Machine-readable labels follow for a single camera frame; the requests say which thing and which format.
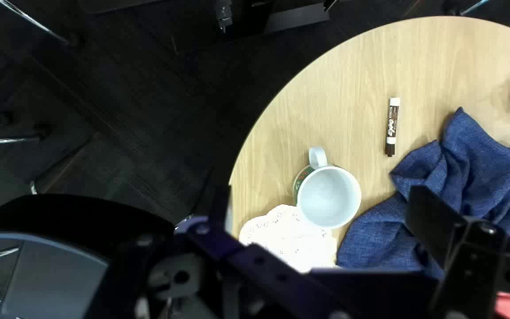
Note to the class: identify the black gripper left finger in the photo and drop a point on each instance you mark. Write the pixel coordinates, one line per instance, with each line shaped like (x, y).
(220, 209)

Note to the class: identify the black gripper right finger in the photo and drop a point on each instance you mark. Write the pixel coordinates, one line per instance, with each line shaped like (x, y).
(434, 227)

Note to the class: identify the brown dry erase marker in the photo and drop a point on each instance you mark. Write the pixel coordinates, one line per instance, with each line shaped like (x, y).
(392, 126)

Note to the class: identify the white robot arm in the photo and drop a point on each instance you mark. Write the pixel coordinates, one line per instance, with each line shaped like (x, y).
(43, 277)

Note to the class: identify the white ceramic mug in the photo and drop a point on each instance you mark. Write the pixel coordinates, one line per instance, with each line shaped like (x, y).
(328, 197)

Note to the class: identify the navy blue cloth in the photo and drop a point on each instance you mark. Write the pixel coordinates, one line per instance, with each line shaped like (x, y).
(473, 177)

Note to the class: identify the white lace doily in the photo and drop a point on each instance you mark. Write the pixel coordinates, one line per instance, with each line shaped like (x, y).
(284, 239)

